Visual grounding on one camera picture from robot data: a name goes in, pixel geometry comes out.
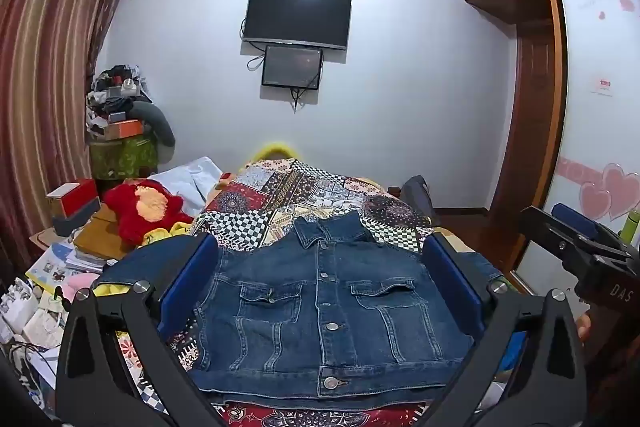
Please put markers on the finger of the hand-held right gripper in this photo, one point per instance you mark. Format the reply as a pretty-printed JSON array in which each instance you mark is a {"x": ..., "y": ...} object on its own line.
[
  {"x": 550, "y": 227},
  {"x": 575, "y": 217}
]

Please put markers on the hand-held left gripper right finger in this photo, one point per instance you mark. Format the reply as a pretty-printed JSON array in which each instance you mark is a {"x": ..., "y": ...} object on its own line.
[{"x": 450, "y": 279}]

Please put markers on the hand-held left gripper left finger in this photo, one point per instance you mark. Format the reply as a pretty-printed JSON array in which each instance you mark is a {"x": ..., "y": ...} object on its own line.
[{"x": 190, "y": 282}]

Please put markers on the blue denim jacket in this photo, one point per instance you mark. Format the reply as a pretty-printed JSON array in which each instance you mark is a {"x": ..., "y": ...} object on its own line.
[{"x": 310, "y": 307}]

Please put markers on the person's right hand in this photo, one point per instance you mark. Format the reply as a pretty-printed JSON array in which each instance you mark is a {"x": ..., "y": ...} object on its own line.
[{"x": 583, "y": 328}]

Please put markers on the yellow cloth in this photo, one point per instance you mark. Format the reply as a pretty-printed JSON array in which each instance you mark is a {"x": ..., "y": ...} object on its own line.
[{"x": 160, "y": 234}]

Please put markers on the green bottle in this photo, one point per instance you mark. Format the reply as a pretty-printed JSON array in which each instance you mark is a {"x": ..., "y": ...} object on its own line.
[{"x": 631, "y": 227}]

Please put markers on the frosted heart sliding door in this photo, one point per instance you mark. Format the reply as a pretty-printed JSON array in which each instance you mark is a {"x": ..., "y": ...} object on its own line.
[{"x": 595, "y": 132}]

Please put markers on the dark bag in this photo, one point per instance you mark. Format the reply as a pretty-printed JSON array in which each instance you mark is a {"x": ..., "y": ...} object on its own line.
[{"x": 417, "y": 197}]

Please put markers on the red plush toy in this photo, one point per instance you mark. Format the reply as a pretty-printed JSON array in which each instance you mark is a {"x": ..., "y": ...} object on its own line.
[{"x": 137, "y": 207}]

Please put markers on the brown cardboard sheet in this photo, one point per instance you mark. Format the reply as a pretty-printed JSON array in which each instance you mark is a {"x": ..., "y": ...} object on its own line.
[{"x": 102, "y": 234}]

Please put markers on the white cloth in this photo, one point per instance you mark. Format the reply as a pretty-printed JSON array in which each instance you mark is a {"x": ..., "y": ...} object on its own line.
[{"x": 190, "y": 179}]

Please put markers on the pink soft item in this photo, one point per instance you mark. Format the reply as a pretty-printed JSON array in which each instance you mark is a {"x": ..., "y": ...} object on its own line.
[{"x": 80, "y": 284}]

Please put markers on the grey box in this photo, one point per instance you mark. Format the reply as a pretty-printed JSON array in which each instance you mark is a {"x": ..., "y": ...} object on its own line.
[{"x": 75, "y": 222}]

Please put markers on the red white sticker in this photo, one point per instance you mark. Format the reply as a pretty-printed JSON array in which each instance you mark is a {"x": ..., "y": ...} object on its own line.
[{"x": 604, "y": 86}]

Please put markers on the green patterned covered cabinet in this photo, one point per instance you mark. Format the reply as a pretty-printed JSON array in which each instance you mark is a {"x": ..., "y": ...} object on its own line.
[{"x": 122, "y": 157}]

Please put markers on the red box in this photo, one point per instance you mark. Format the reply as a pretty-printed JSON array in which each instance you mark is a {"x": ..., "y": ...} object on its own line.
[{"x": 75, "y": 194}]

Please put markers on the patchwork printed blanket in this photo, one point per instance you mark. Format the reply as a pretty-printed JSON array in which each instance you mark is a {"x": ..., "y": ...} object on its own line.
[{"x": 300, "y": 187}]

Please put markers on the grey neck pillow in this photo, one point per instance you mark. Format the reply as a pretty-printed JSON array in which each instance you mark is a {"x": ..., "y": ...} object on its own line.
[{"x": 157, "y": 122}]

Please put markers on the orange box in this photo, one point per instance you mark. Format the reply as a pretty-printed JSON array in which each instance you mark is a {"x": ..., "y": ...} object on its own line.
[{"x": 122, "y": 129}]

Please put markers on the pile of clutter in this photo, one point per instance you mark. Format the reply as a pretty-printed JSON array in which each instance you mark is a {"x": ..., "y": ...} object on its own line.
[{"x": 115, "y": 92}]

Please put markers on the striped red curtain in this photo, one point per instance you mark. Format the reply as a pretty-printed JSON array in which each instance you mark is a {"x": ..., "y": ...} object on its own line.
[{"x": 45, "y": 57}]

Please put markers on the yellow bed frame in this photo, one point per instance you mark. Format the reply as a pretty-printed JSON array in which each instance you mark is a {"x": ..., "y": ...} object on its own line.
[{"x": 272, "y": 149}]

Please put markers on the small wall monitor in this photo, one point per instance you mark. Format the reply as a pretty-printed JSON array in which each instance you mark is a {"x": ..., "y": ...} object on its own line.
[{"x": 292, "y": 67}]

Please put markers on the large wall television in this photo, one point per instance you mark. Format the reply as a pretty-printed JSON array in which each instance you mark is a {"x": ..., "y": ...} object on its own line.
[{"x": 297, "y": 17}]

